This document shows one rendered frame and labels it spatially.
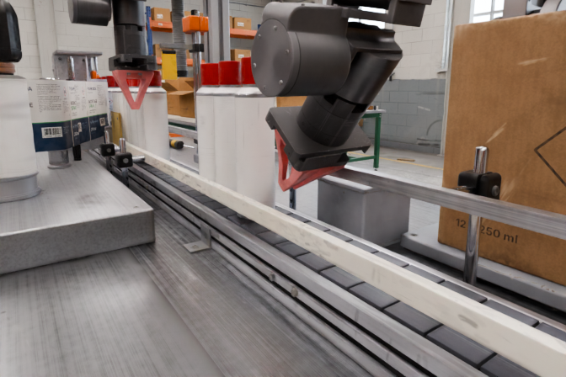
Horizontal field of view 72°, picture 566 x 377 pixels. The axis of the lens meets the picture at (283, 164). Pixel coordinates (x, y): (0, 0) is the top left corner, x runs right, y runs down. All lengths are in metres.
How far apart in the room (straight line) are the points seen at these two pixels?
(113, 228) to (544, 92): 0.53
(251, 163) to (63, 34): 8.01
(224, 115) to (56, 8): 7.97
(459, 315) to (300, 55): 0.20
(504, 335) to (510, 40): 0.31
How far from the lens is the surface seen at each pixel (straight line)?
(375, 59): 0.34
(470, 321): 0.28
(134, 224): 0.59
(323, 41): 0.31
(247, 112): 0.49
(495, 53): 0.50
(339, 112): 0.36
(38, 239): 0.57
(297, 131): 0.39
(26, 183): 0.73
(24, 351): 0.42
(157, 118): 0.90
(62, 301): 0.49
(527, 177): 0.49
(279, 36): 0.30
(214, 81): 0.62
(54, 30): 8.37
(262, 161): 0.49
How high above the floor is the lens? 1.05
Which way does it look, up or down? 11 degrees down
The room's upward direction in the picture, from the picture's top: straight up
